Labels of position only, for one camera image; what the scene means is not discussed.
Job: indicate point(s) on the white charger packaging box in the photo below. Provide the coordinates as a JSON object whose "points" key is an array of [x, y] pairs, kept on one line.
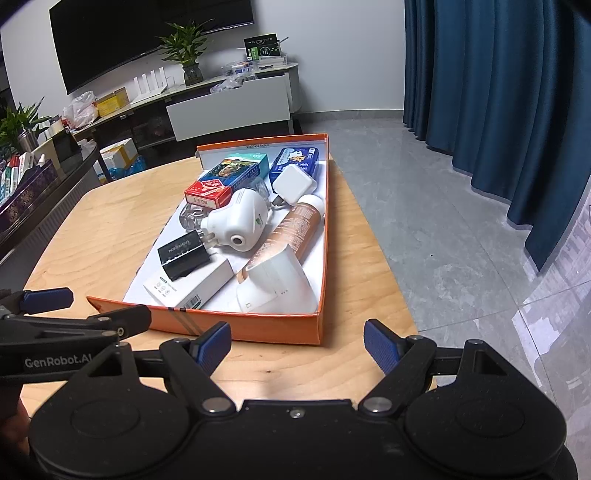
{"points": [[203, 284]]}

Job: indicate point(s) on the yellow box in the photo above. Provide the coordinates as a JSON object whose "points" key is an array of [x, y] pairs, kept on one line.
{"points": [[112, 102]]}

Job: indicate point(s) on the potted plant in glass vase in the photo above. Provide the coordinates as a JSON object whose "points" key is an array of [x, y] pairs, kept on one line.
{"points": [[184, 46]]}

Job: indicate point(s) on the red card box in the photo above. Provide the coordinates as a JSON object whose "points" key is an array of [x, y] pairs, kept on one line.
{"points": [[207, 194]]}

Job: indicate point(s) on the white plug-in repellent heater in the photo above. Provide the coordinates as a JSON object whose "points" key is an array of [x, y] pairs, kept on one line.
{"points": [[240, 217]]}

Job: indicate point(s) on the white power adapter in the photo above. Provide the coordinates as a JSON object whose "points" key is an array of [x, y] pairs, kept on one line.
{"points": [[293, 184]]}

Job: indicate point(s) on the grey plastic bag bundle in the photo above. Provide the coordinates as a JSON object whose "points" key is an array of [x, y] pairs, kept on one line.
{"points": [[231, 84]]}

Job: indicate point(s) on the cardboard box on floor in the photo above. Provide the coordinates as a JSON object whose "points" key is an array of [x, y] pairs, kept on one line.
{"points": [[117, 152]]}

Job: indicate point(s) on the clear plastic organizer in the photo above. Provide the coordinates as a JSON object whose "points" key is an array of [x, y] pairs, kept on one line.
{"points": [[272, 67]]}

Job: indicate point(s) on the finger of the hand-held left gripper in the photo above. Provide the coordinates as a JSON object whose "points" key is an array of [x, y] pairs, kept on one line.
{"points": [[92, 321], [48, 299]]}

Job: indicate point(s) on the black wall television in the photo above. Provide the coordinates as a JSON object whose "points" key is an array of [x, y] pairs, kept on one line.
{"points": [[129, 37]]}

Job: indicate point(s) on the blue packet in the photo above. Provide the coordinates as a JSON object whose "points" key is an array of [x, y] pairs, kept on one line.
{"points": [[295, 157]]}

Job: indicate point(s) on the dark side table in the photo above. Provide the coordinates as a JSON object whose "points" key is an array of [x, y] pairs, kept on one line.
{"points": [[55, 207]]}

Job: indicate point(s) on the black charger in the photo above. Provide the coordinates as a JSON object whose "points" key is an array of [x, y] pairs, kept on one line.
{"points": [[184, 254]]}

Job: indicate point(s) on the purple patterned box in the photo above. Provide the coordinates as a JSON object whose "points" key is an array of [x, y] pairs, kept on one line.
{"points": [[27, 189]]}

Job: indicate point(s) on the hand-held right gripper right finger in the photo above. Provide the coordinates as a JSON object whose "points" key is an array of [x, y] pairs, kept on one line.
{"points": [[381, 344]]}

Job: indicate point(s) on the white router with antennas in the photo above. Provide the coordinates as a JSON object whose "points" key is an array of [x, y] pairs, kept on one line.
{"points": [[152, 87]]}

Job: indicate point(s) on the clear glass repellent bottle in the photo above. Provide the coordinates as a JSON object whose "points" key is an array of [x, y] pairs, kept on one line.
{"points": [[194, 217]]}

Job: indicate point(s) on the white television cabinet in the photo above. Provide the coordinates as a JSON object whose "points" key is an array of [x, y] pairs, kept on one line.
{"points": [[231, 110]]}

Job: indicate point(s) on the blue plastic bag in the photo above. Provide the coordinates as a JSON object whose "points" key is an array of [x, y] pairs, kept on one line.
{"points": [[129, 168]]}

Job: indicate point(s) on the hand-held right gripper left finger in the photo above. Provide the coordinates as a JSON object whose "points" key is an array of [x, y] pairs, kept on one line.
{"points": [[214, 344]]}

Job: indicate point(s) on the brown tube with white cap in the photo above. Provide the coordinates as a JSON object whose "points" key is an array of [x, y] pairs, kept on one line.
{"points": [[291, 226]]}

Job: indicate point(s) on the white plastic bag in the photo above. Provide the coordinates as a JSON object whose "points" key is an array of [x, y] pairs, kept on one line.
{"points": [[81, 110]]}

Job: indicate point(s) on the teal green bandage box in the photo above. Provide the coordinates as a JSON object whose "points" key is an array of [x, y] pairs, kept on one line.
{"points": [[261, 164]]}

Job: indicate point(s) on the orange cardboard box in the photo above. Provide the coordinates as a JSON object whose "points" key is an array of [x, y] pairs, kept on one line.
{"points": [[258, 328]]}

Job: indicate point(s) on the green and black box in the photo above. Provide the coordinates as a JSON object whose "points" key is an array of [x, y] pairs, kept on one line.
{"points": [[262, 47]]}

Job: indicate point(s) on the colourful card box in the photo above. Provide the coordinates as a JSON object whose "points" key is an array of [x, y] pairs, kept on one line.
{"points": [[228, 173]]}

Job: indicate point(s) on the potted plant in steel cup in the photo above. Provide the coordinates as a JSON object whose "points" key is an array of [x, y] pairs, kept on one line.
{"points": [[21, 120]]}

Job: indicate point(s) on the blue curtain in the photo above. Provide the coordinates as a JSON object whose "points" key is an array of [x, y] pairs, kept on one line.
{"points": [[498, 101]]}

